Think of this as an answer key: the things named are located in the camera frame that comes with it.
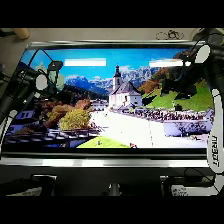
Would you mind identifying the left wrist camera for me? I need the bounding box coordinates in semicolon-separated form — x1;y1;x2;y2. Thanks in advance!
46;60;64;85

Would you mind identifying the silver frame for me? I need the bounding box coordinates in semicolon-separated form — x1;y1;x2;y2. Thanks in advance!
0;39;224;197

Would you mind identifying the black cable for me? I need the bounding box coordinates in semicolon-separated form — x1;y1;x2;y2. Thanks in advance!
27;47;55;68
183;167;216;188

